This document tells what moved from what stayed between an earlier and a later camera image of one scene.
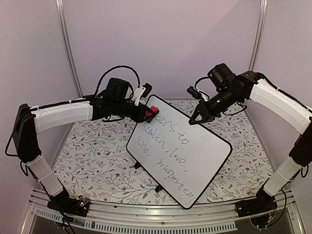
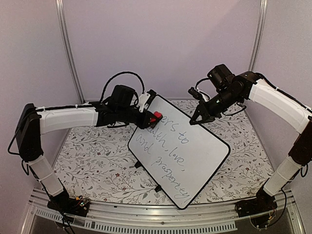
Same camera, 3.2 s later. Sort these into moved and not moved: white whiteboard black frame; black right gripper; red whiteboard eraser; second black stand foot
Moved: red whiteboard eraser
Not moved: black right gripper; second black stand foot; white whiteboard black frame
